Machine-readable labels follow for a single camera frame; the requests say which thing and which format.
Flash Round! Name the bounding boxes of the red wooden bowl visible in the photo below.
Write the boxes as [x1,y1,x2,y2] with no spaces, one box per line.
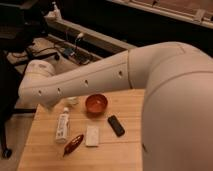
[85,94,108,115]

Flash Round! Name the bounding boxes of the white spray bottle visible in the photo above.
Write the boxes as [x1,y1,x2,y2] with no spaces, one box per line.
[52,1,62,20]

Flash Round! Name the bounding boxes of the reddish brown pouch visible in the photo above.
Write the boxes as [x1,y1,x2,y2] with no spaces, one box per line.
[63,134,84,156]

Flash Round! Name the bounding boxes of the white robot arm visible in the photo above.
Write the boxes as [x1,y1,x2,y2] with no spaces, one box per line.
[18,42,213,171]

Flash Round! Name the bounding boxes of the white tube bottle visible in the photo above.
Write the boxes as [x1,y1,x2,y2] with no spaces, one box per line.
[55,107,69,143]

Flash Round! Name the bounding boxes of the power strip on floor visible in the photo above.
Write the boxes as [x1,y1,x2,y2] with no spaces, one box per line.
[62,48,90,65]

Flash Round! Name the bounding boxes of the black remote device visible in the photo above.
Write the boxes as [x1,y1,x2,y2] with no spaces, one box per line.
[108,115,125,137]

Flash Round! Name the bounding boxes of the white paper cup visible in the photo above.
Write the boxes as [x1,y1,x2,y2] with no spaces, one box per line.
[66,97,79,106]

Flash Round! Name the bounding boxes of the black office chair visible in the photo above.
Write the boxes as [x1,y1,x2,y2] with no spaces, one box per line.
[0,0,48,159]

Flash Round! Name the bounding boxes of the white rectangular box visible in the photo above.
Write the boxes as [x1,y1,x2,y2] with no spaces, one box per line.
[85,125,99,147]

